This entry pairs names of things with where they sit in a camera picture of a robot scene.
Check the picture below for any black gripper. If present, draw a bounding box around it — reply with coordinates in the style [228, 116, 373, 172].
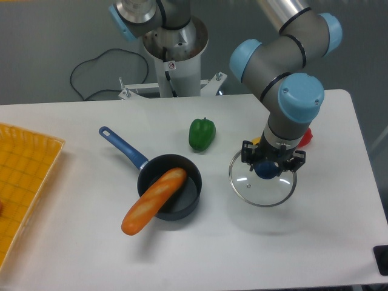
[241, 134, 306, 172]

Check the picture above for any glass pot lid blue knob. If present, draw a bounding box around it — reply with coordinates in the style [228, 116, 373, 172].
[229, 151, 297, 207]

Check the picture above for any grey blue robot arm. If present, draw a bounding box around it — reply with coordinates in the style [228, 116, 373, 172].
[109, 1, 343, 179]

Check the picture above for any yellow toy bell pepper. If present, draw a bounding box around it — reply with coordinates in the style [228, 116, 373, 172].
[252, 137, 261, 145]

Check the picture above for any red toy bell pepper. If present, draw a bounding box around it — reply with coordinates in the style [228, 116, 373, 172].
[298, 127, 313, 148]

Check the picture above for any green toy bell pepper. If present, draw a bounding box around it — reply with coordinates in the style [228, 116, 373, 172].
[189, 118, 216, 152]

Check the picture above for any toy baguette bread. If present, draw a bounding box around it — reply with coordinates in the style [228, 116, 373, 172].
[121, 167, 187, 236]

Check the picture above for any black object at table edge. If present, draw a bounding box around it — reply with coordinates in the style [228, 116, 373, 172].
[373, 245, 388, 276]

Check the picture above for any yellow plastic basket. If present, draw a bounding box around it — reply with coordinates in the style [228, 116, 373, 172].
[1, 123, 65, 265]

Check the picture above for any dark pot with blue handle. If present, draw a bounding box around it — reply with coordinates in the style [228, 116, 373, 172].
[99, 126, 202, 221]

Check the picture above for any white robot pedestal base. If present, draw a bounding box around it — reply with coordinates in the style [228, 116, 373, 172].
[118, 16, 229, 100]

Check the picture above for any black cable on floor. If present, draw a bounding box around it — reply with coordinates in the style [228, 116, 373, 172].
[70, 48, 150, 101]

